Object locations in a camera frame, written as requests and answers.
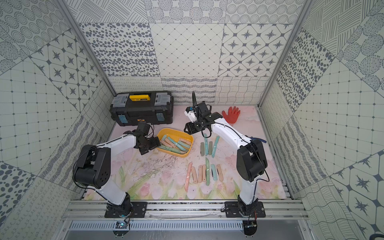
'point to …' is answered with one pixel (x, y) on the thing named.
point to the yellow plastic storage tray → (174, 142)
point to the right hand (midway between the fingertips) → (189, 130)
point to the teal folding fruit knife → (213, 168)
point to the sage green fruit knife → (202, 149)
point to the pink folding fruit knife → (194, 175)
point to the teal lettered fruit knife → (206, 146)
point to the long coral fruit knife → (186, 184)
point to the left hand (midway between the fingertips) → (159, 146)
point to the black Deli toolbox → (130, 108)
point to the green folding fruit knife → (207, 183)
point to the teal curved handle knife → (213, 151)
